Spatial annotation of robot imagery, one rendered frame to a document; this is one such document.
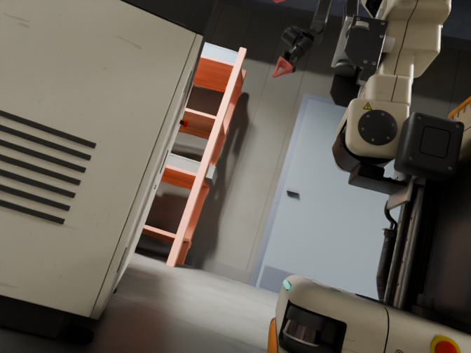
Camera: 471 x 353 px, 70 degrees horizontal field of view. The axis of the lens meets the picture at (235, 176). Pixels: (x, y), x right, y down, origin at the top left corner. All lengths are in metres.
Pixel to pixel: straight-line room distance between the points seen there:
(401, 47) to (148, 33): 0.73
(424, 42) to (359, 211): 2.62
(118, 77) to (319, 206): 2.94
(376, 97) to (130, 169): 0.69
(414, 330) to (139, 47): 0.85
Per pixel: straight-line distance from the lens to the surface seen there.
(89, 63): 0.90
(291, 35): 1.48
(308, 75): 4.13
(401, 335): 0.75
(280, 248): 3.51
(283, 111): 3.91
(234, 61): 3.52
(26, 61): 0.93
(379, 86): 1.06
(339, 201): 3.62
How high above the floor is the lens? 0.30
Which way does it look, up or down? 12 degrees up
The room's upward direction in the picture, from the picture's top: 18 degrees clockwise
